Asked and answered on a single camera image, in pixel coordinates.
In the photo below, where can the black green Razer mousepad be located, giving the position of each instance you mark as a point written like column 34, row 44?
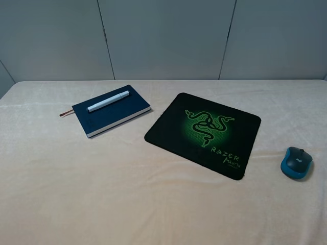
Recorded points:
column 212, row 135

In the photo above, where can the white marker pen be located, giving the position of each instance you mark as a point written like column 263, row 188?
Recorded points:
column 107, row 101

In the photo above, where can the beige tablecloth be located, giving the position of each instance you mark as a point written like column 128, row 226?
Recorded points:
column 60, row 187

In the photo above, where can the dark blue notebook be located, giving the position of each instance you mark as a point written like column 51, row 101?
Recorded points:
column 111, row 115

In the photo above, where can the blue black wireless mouse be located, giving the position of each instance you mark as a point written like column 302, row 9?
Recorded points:
column 296, row 163

